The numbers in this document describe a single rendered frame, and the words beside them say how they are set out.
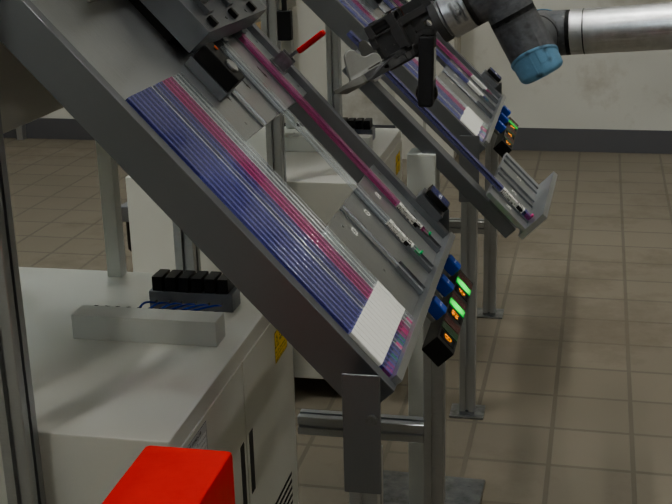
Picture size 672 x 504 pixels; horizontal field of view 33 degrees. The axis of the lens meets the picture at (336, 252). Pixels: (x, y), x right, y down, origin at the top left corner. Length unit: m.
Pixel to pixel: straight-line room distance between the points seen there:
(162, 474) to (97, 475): 0.49
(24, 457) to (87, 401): 0.15
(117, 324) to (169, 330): 0.09
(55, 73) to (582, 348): 2.34
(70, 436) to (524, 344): 2.10
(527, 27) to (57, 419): 0.92
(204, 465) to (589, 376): 2.24
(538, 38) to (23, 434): 0.97
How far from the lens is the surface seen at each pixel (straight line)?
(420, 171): 2.35
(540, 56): 1.82
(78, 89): 1.51
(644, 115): 6.06
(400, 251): 1.91
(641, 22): 1.93
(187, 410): 1.72
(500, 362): 3.42
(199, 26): 1.78
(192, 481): 1.19
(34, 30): 1.52
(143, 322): 1.96
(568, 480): 2.80
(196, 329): 1.93
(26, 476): 1.70
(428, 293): 1.82
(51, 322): 2.11
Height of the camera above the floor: 1.35
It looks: 18 degrees down
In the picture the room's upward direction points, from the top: 2 degrees counter-clockwise
